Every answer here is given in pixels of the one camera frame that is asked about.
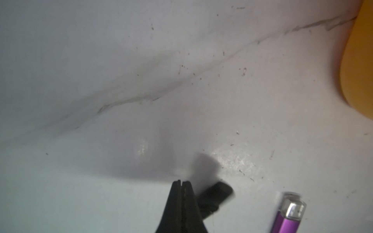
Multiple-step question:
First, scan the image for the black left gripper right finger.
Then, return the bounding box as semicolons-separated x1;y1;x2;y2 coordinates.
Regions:
181;181;207;233

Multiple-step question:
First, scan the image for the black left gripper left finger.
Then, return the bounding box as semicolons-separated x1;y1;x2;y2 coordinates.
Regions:
155;180;182;233

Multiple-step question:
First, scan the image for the black usb flash drive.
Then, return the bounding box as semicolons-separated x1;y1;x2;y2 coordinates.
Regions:
196;181;234;220

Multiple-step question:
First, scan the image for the purple usb flash drive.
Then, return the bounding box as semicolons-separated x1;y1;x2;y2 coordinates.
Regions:
270;192;307;233

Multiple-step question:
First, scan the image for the yellow storage box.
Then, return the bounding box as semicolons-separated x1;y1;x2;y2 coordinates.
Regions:
340;1;373;119

